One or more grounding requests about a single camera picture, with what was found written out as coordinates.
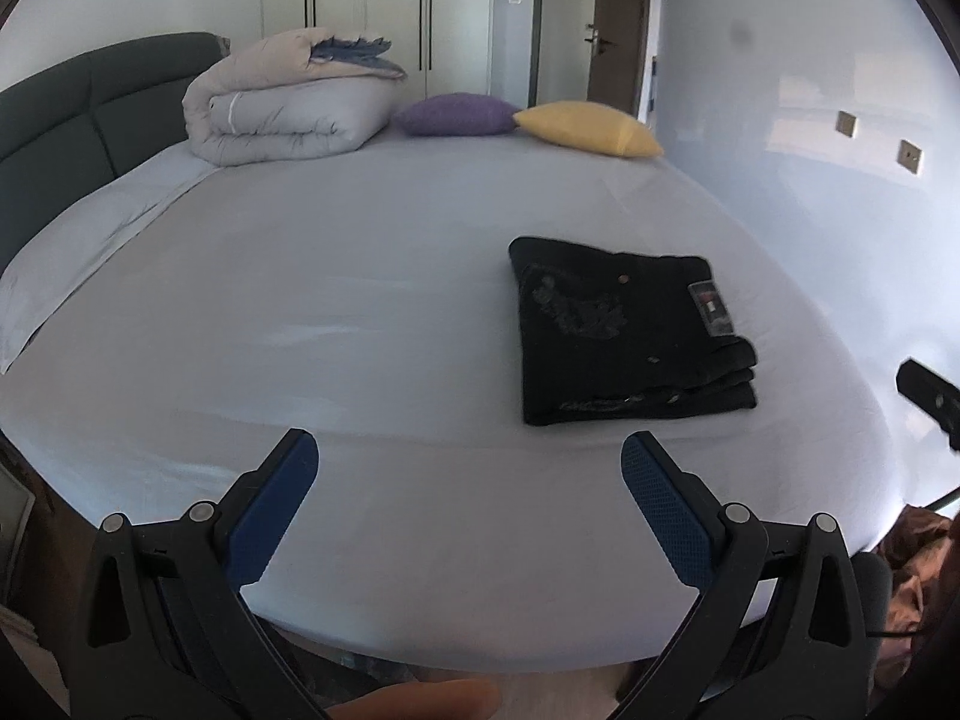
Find black jeans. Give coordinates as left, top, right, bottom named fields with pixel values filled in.
left=508, top=236, right=758, bottom=427

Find person's hand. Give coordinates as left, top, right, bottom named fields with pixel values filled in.
left=327, top=679, right=501, bottom=720

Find white bed mattress sheet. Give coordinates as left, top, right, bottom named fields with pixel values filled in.
left=2, top=137, right=901, bottom=671

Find white flat pillow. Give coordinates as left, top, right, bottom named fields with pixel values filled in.
left=2, top=143, right=217, bottom=369

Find folded beige grey duvet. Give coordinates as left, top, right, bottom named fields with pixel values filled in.
left=182, top=28, right=407, bottom=167

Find yellow pillow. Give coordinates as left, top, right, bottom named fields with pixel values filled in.
left=512, top=101, right=664, bottom=160

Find purple pillow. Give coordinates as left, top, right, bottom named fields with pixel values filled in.
left=394, top=93, right=519, bottom=137

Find dark green headboard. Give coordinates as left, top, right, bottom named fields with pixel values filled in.
left=0, top=31, right=229, bottom=263

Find cream wardrobe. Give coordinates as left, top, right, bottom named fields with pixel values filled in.
left=260, top=0, right=497, bottom=100

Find brown wooden door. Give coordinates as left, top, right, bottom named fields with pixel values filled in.
left=587, top=0, right=651, bottom=115

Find right wall socket plate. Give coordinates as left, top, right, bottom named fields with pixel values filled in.
left=896, top=140, right=923, bottom=176

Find wall socket plate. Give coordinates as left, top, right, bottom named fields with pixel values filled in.
left=896, top=140, right=923, bottom=176
left=835, top=110, right=857, bottom=138

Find left wall socket plate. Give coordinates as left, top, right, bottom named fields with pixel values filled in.
left=835, top=110, right=857, bottom=138

